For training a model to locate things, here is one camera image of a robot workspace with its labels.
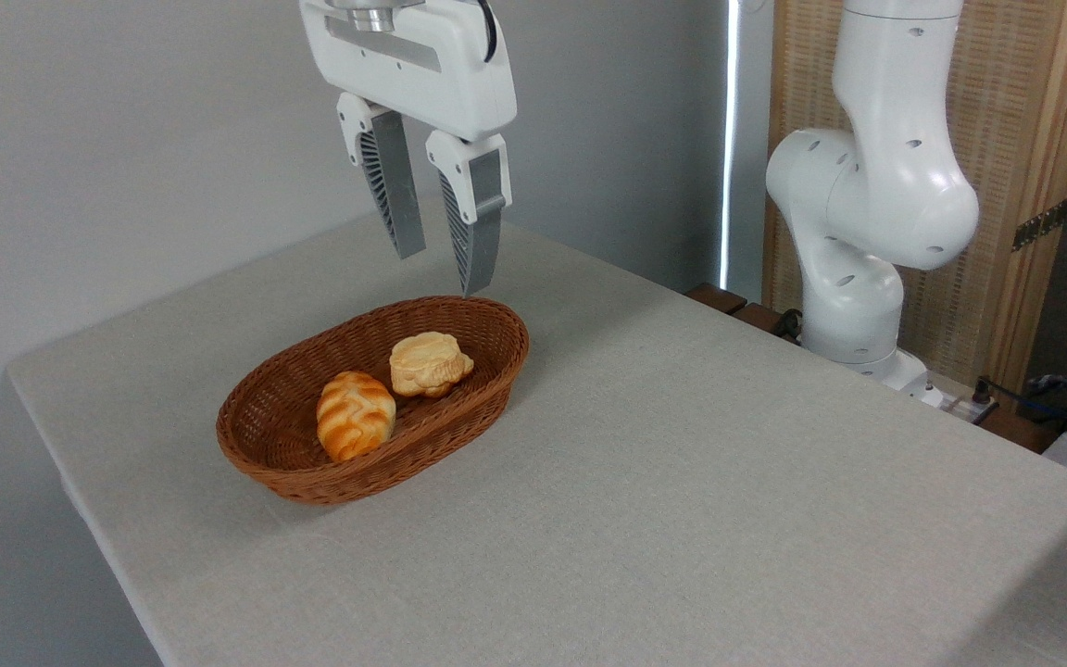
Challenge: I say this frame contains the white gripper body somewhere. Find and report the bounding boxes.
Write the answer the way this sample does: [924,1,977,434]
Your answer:
[299,0,518,143]

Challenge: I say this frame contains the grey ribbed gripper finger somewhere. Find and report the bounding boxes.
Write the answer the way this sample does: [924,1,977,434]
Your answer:
[426,130,512,299]
[337,91,427,261]

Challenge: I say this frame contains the pale flower-shaped bread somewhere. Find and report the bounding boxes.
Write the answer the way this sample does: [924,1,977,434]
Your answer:
[389,332,476,399]

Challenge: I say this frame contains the striped golden bread roll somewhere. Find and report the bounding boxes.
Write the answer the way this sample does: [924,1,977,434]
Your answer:
[316,371,397,464]

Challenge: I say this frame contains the brown woven wicker basket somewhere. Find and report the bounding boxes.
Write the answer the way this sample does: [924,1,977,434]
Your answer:
[216,296,530,506]

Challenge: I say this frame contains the grey linen tablecloth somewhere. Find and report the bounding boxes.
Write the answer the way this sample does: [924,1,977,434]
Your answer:
[6,218,1067,667]

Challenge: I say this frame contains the wooden rattan folding screen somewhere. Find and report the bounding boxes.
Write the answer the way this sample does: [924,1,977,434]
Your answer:
[763,0,1067,399]

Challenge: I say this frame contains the metal screen hinge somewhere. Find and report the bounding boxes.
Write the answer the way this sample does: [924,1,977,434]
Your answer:
[1012,199,1067,253]

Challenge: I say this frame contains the black power plug cable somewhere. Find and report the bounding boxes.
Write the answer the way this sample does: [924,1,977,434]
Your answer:
[972,375,1053,410]

